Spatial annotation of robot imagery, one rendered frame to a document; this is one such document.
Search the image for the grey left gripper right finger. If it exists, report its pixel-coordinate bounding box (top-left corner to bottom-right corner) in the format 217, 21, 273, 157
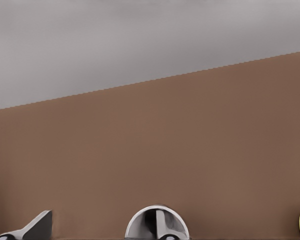
153, 209, 185, 240

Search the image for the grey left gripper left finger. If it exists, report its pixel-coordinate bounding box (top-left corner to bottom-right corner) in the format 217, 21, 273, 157
0, 209, 53, 240

